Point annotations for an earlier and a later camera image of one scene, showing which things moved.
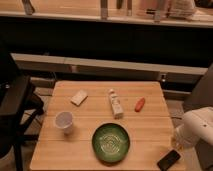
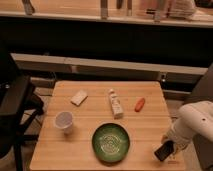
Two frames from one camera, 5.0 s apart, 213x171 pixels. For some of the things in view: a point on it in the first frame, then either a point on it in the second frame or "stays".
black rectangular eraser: (168, 160) → (165, 150)
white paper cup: (64, 120) stays
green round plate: (110, 142) stays
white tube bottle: (116, 105) stays
